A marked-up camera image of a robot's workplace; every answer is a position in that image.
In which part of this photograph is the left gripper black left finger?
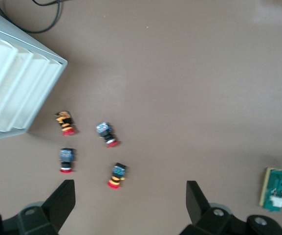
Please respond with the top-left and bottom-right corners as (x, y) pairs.
(0, 179), (76, 235)

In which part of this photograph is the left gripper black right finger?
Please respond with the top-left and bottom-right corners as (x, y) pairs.
(179, 180), (282, 235)

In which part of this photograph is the green load switch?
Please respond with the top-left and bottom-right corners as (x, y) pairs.
(259, 166), (282, 212)

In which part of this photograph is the red button blue contact block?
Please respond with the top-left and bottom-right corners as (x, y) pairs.
(59, 147), (77, 174)
(95, 121), (119, 148)

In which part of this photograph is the red button orange striped body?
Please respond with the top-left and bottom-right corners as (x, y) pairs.
(107, 162), (129, 189)

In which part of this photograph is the red button orange contact block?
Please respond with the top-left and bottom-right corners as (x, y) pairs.
(54, 110), (77, 137)

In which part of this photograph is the brown table cover sheet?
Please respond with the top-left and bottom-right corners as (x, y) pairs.
(0, 0), (282, 235)

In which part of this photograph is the white tiered organizer bin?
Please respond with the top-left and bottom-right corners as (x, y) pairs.
(0, 4), (68, 142)

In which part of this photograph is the black looped cable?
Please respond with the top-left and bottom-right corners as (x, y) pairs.
(0, 0), (64, 34)

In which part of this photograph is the thin black cable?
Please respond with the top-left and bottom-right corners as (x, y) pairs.
(32, 0), (58, 6)

